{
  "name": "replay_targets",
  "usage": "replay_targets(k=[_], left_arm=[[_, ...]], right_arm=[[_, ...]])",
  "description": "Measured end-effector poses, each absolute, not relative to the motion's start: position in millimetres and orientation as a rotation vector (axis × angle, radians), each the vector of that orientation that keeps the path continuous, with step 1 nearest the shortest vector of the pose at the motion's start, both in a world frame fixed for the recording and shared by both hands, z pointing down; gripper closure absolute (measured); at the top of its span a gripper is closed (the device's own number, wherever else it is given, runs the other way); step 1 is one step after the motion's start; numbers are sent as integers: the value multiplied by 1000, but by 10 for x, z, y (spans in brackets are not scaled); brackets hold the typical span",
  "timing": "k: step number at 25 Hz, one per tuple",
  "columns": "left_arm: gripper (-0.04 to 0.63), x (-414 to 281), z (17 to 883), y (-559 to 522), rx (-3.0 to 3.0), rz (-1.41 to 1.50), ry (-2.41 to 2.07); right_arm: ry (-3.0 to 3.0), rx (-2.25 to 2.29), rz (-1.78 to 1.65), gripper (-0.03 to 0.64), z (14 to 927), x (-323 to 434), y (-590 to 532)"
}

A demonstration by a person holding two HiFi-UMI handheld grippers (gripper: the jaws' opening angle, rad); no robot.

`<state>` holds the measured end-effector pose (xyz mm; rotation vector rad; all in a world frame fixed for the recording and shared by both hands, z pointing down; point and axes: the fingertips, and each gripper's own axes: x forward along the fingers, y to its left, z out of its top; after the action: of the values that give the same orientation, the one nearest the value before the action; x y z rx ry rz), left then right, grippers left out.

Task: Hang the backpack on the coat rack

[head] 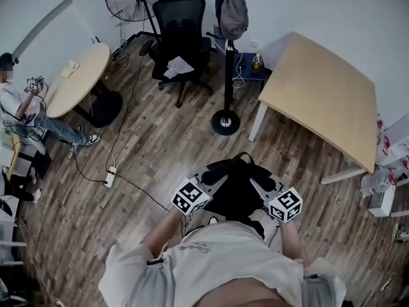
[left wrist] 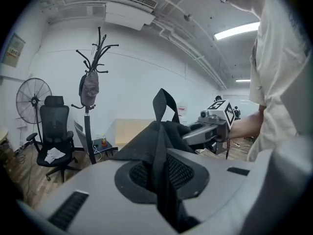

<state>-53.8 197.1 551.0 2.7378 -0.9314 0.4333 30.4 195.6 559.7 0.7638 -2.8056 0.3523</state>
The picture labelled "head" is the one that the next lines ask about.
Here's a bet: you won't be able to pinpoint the yellow drink bottle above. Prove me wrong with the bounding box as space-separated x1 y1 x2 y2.
251 53 263 75

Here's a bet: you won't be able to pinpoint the round wooden table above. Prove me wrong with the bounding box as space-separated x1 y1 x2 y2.
44 42 124 129

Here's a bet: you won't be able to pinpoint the person's left forearm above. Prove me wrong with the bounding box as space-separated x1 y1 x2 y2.
140 207 190 259

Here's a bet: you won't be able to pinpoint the white power strip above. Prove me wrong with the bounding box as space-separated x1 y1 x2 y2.
104 166 118 189

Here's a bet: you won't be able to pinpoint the small blue stool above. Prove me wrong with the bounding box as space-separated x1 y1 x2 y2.
234 52 267 91

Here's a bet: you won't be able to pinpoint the black garment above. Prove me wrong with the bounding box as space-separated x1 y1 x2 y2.
197 152 282 240

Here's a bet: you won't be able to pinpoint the grey hanging bag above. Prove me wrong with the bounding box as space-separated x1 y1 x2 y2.
219 0 250 41

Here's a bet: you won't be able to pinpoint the black floor cable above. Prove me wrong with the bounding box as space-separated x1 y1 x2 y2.
66 46 171 211

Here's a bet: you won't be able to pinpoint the crumpled grey cloth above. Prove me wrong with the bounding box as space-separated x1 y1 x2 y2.
164 56 195 79

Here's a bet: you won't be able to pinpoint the white shelf unit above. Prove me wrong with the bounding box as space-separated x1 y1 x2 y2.
0 196 27 265

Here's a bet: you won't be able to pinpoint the person's right forearm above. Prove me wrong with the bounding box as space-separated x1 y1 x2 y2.
277 219 308 262

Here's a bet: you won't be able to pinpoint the white charger cable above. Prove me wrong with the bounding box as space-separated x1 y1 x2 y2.
232 52 246 89

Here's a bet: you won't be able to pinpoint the person's white t-shirt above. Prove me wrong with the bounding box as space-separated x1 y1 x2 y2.
98 221 348 307

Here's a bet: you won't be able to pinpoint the white floor cable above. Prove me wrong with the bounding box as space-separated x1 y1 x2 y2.
88 93 116 169

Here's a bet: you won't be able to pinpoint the black coat stand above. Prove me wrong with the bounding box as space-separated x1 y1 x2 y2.
206 0 266 137

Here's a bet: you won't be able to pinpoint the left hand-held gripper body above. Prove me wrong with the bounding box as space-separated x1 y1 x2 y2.
171 175 214 216

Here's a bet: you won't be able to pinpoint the clear plastic bags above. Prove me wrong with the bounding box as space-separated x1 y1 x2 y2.
360 113 409 198

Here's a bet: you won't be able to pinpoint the square wooden table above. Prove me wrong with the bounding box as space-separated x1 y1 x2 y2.
248 31 378 185

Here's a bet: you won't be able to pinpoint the black office chair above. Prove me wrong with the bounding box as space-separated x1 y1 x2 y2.
139 0 214 109

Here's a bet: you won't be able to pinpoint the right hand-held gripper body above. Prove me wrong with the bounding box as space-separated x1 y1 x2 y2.
267 186 304 224

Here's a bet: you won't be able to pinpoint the black standing fan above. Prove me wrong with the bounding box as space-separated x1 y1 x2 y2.
105 0 173 42

